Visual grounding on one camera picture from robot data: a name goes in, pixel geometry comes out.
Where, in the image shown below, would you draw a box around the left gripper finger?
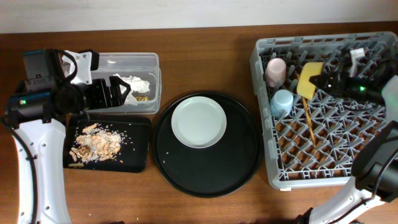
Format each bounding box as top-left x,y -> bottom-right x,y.
110,75 -> 131,93
111,91 -> 128,106

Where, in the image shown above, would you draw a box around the white tissue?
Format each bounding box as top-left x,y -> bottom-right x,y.
114,73 -> 150,105

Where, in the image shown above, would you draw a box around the yellow bowl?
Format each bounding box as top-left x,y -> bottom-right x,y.
297,62 -> 323,100

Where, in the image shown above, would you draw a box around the brown gold snack wrapper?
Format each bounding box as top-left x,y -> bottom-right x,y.
134,96 -> 149,101

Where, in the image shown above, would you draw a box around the wooden chopstick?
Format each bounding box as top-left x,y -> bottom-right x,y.
302,96 -> 317,148

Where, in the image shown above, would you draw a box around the food scraps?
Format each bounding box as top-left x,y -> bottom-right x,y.
67,121 -> 134,169

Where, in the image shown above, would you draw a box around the blue cup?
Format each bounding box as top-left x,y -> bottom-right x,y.
270,90 -> 294,118

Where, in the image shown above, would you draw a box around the pink cup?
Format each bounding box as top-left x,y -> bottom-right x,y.
264,58 -> 287,88

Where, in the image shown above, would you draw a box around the grey plate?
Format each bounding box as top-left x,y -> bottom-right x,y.
171,96 -> 227,149

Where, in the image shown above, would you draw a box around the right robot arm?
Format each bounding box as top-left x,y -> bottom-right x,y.
294,58 -> 397,223

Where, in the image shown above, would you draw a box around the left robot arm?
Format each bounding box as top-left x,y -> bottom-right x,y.
1,49 -> 127,223

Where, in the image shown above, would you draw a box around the grey dishwasher rack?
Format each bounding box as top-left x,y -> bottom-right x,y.
250,32 -> 397,190

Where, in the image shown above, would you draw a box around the clear plastic bin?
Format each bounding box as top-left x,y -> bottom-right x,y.
90,52 -> 162,114

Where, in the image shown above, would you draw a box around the black rectangular tray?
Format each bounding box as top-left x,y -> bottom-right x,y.
63,113 -> 152,173

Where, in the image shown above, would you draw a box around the round black tray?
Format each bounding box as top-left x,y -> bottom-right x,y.
152,91 -> 264,198

